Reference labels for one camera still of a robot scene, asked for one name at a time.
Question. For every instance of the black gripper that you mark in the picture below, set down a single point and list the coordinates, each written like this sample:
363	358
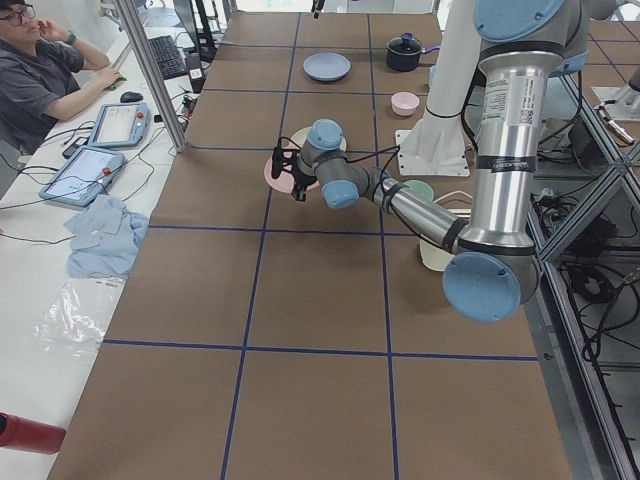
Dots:
302	176

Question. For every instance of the light blue plate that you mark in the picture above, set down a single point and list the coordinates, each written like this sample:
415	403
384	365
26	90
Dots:
326	66

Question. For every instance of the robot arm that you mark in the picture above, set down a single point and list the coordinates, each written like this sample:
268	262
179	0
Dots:
517	46

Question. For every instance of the cream plate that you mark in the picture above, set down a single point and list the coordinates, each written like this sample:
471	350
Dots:
300	136

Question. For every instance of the green bowl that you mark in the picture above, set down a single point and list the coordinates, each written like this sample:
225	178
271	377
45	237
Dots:
422	188

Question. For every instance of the pink bowl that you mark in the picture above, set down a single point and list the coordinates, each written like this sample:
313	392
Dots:
404	103

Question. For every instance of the white bowl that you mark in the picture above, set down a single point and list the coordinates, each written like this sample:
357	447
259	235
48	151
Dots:
433	257

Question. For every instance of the dark blue pot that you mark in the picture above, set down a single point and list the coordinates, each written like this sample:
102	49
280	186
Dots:
404	52

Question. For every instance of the black keyboard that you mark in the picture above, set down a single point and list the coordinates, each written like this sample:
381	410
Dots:
168	57

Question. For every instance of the upper teach pendant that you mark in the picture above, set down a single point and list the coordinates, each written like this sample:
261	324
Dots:
120	125

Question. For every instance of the teach pendant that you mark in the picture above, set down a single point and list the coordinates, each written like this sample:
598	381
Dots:
83	177
120	125

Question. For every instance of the black computer mouse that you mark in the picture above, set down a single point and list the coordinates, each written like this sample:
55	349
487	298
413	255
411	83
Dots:
131	97

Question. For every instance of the light blue cloth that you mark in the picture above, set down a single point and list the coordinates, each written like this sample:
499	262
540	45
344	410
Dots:
107	238

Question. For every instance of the lower teach pendant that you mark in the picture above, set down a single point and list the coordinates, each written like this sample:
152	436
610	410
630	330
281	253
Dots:
83	177

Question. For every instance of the clear plastic bag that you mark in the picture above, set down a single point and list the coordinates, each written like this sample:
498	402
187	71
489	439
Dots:
77	321

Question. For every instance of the seated person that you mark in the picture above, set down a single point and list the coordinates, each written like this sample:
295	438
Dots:
48	74

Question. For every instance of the red cylinder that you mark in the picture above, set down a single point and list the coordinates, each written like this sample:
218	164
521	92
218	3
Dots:
18	433

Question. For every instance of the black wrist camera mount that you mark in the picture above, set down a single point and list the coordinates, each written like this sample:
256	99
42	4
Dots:
280	161

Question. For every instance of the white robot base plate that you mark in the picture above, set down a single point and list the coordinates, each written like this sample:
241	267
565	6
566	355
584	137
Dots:
446	158

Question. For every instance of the aluminium frame post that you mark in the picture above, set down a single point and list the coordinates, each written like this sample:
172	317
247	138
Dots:
137	36

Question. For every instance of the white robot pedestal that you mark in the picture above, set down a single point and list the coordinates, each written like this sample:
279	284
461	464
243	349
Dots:
456	63

